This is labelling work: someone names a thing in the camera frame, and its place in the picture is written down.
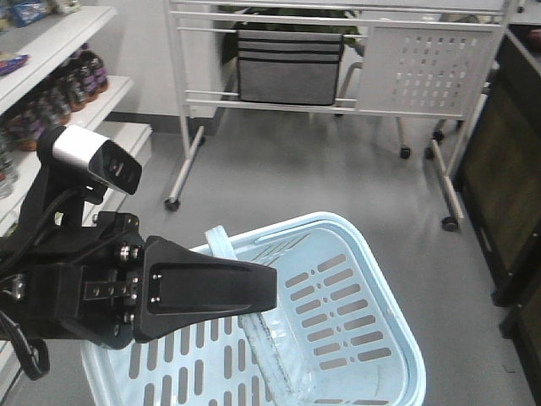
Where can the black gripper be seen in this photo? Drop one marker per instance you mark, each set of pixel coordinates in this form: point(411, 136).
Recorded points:
point(81, 283)

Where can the light blue plastic basket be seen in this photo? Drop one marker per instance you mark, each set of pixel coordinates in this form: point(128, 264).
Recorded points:
point(336, 337)

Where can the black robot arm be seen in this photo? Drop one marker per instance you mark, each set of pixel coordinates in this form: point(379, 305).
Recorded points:
point(31, 352)

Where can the grey fabric organizer bag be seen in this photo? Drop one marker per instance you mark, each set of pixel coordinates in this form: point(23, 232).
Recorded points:
point(289, 68)

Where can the white rolling rack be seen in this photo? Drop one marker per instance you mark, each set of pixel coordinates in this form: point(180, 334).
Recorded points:
point(402, 59)

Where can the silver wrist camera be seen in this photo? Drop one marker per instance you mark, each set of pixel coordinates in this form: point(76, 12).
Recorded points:
point(82, 152)

